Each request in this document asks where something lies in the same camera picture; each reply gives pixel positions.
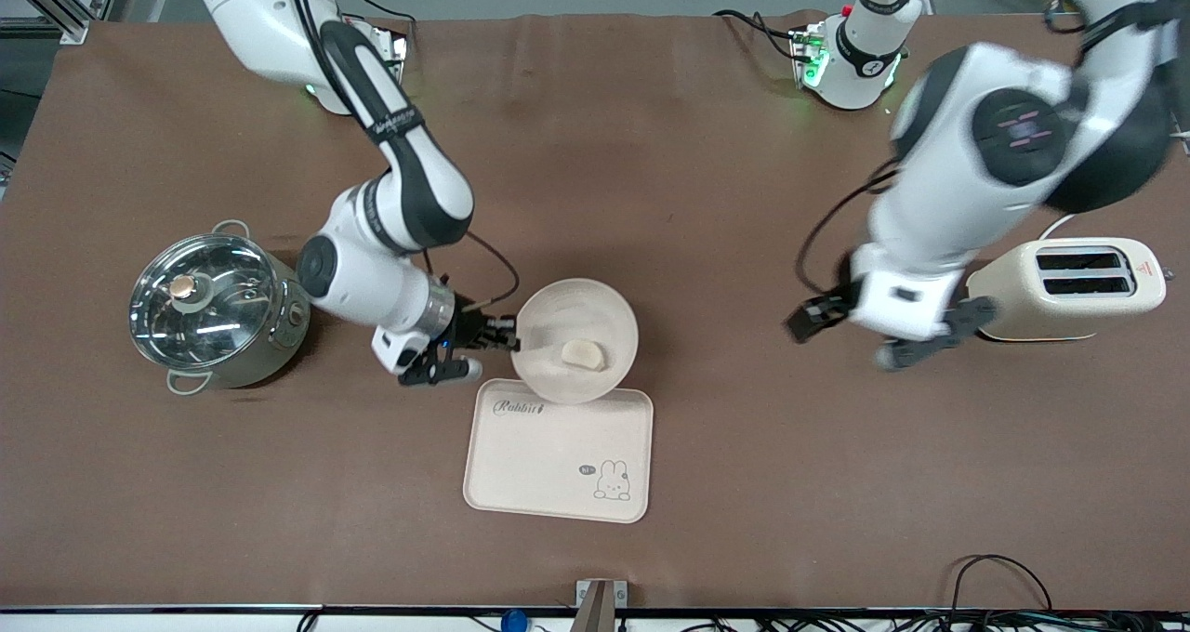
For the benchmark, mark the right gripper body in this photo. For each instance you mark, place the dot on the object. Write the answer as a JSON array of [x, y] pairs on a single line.
[[476, 329]]

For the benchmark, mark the cream round plate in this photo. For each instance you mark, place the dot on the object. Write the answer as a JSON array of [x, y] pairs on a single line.
[[581, 311]]

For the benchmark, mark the white half-moon bun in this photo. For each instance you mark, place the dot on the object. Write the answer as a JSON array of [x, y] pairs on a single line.
[[584, 354]]

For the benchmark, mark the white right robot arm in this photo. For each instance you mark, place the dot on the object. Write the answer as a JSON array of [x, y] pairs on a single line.
[[418, 177]]

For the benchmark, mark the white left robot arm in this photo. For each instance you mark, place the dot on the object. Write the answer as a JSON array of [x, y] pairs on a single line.
[[939, 195]]

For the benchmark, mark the cream rabbit print tray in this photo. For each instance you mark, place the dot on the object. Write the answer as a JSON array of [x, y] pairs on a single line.
[[548, 465]]

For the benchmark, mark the white two-slot toaster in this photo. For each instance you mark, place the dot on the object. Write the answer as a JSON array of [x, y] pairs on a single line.
[[1013, 293]]

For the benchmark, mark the stainless steel pot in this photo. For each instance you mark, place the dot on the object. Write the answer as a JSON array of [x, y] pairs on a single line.
[[290, 321]]

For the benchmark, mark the glass pot lid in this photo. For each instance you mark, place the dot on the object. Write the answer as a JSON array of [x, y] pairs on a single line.
[[209, 311]]

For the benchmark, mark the blue round knob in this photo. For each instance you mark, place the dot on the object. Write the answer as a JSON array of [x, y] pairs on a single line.
[[513, 622]]

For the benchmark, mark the metal table bracket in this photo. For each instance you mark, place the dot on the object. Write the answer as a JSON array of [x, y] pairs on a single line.
[[600, 606]]

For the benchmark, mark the aluminium frame profile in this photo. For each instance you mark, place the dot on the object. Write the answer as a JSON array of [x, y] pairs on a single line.
[[65, 0]]

